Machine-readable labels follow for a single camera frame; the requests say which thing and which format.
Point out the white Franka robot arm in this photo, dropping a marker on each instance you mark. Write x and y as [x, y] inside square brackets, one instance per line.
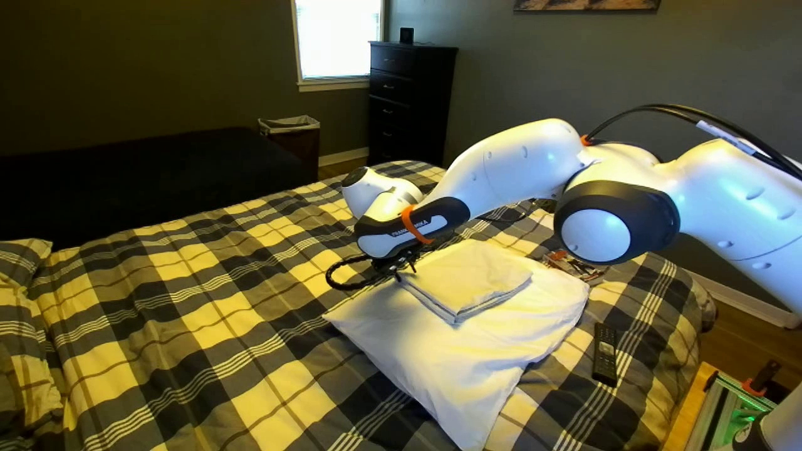
[516, 163]

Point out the small plaid pillow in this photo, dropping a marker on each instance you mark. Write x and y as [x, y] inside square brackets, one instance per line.
[21, 259]

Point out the wooden edged robot stand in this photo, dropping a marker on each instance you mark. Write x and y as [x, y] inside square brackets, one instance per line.
[729, 416]

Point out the framed wall picture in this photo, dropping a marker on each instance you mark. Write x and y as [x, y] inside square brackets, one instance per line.
[585, 3]

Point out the black futon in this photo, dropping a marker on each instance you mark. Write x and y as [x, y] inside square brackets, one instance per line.
[140, 179]

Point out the small black box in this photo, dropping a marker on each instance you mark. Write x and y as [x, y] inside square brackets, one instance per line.
[406, 35]

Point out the white pillow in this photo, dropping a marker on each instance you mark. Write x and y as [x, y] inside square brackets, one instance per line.
[466, 365]

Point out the white rounded robot base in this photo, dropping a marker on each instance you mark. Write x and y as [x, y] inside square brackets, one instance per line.
[784, 429]

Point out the plaid bed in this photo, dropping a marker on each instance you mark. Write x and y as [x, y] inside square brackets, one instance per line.
[208, 290]

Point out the light grey towel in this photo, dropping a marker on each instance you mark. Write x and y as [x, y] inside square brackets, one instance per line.
[466, 278]

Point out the black remote control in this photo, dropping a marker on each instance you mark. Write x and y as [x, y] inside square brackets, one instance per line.
[608, 354]

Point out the bright window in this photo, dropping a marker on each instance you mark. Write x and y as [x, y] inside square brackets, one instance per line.
[338, 39]

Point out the red black clamp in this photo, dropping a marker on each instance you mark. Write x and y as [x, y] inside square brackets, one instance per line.
[765, 378]

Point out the large plaid pillow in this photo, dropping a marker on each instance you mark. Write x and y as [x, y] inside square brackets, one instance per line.
[25, 358]

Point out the black dresser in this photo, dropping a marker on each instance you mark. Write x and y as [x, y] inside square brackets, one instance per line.
[411, 101]

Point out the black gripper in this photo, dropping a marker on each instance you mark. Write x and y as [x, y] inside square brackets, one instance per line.
[395, 255]

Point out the red printed magazine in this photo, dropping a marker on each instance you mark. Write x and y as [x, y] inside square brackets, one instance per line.
[580, 269]

